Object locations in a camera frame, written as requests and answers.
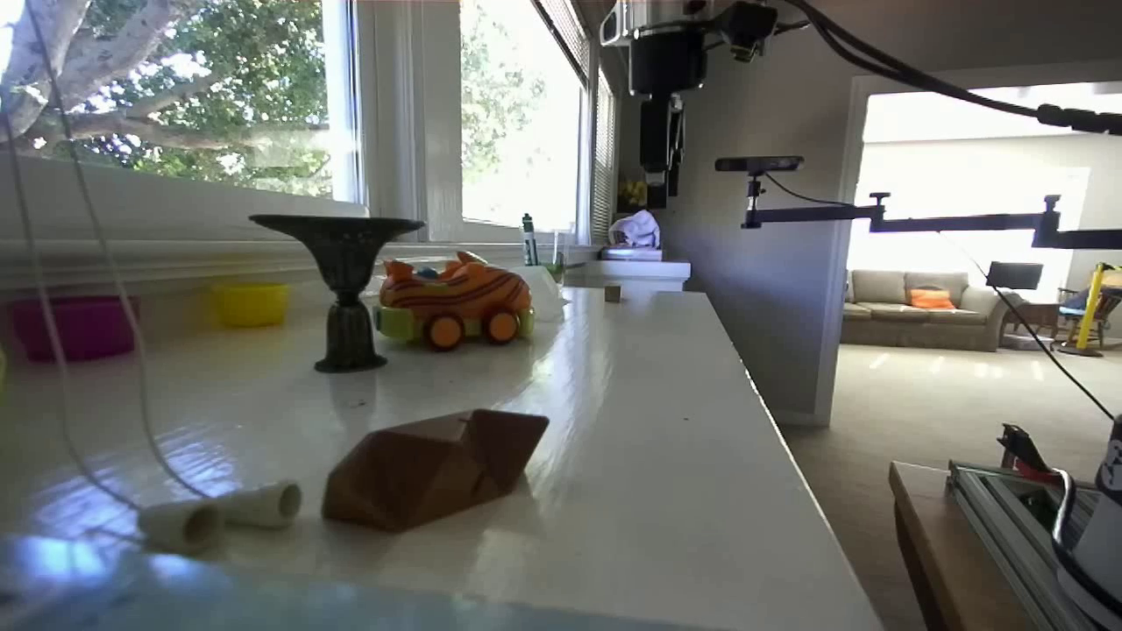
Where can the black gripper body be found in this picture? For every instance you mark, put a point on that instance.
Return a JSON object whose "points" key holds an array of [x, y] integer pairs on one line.
{"points": [[661, 146]]}

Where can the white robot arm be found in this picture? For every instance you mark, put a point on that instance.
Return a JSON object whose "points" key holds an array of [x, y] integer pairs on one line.
{"points": [[665, 55]]}

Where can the white crumpled cloth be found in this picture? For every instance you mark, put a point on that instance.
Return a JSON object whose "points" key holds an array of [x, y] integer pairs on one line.
{"points": [[636, 228]]}

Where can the small dark cube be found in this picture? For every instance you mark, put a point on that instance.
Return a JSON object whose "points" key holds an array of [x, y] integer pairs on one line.
{"points": [[612, 291]]}

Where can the orange toy car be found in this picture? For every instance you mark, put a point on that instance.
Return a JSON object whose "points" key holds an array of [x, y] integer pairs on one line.
{"points": [[444, 305]]}

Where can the grey sofa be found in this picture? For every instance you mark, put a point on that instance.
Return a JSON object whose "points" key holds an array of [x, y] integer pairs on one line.
{"points": [[879, 314]]}

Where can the orange cushion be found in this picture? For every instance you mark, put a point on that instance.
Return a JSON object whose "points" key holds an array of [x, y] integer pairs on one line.
{"points": [[931, 298]]}

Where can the dark goblet stand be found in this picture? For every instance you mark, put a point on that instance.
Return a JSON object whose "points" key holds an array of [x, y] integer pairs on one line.
{"points": [[345, 255]]}

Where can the brown wooden polyhedron block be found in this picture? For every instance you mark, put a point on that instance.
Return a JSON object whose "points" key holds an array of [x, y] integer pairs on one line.
{"points": [[420, 470]]}

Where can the yellow bowl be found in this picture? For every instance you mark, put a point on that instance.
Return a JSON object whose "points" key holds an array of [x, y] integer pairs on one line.
{"points": [[242, 305]]}

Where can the wooden side table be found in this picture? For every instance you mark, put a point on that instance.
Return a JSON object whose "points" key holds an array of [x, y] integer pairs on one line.
{"points": [[952, 573]]}

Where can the magenta bowl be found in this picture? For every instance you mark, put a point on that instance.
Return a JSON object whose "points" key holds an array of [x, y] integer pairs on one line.
{"points": [[89, 326]]}

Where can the white cylinder piece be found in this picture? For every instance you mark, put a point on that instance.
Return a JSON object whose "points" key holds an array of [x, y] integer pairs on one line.
{"points": [[193, 526]]}

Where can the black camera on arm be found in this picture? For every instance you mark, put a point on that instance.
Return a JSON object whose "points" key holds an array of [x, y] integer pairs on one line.
{"points": [[757, 165]]}

